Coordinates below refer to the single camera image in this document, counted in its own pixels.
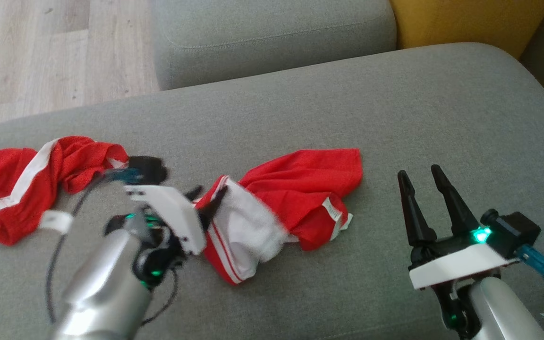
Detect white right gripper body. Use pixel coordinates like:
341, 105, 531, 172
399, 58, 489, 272
409, 234, 518, 340

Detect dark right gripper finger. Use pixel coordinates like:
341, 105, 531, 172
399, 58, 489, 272
397, 170, 437, 247
431, 164, 480, 238

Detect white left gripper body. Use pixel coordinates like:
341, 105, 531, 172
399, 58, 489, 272
106, 184, 207, 287

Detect red and white t-shirt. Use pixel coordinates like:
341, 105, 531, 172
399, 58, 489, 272
194, 149, 363, 286

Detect red shorts with white stripe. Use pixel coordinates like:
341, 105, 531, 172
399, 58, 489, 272
0, 136, 130, 246

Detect grey sofa seat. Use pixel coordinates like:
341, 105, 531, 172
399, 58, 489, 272
0, 42, 544, 340

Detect grey sofa armrest cushion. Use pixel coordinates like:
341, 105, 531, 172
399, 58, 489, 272
152, 0, 398, 91

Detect yellow cushion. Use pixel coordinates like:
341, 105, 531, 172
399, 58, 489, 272
390, 0, 544, 60

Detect blue left cable connector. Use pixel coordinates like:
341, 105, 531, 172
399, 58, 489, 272
104, 169, 144, 186

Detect blue cable connector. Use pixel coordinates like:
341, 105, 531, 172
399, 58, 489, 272
104, 169, 144, 186
517, 245, 544, 283

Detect blue right cable connector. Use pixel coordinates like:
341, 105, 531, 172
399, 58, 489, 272
517, 245, 544, 283

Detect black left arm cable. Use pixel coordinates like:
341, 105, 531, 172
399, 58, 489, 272
45, 175, 179, 327

